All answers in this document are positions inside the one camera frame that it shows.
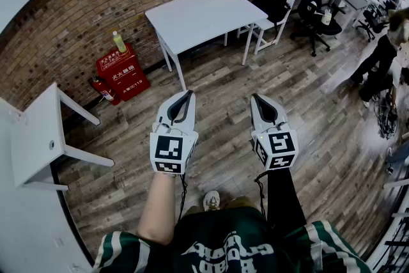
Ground white metal frame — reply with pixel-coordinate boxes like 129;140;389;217
367;178;409;273

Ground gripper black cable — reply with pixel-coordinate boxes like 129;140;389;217
254;170;268;220
177;173;189;221

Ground white wooden chair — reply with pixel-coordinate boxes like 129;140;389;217
236;0;300;55

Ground green striped jersey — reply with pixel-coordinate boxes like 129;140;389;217
92;206;371;273

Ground red fire extinguisher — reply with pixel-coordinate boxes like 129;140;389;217
88;75;121;106

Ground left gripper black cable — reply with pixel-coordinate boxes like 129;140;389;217
177;173;189;221

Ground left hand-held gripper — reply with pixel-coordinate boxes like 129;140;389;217
150;90;199;175

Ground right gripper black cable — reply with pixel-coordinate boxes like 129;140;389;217
254;170;268;220

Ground black mesh office chair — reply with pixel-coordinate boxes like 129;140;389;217
356;8;389;42

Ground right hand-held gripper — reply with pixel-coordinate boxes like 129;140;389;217
250;93;298;171

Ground person's left forearm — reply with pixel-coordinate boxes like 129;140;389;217
137;172;178;246

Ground tangle of black cables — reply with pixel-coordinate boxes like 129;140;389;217
373;86;399;140

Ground white square table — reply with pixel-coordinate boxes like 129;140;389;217
144;0;269;92

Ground person's right forearm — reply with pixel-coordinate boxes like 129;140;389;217
266;168;307;230

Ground red fire equipment box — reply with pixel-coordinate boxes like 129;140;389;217
95;43;151;102

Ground person's white shoe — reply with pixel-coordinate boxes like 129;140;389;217
203;191;221;212

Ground green drink bottle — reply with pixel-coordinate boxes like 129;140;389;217
111;30;128;54

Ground small white side table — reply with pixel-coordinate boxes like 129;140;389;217
9;82;115;192

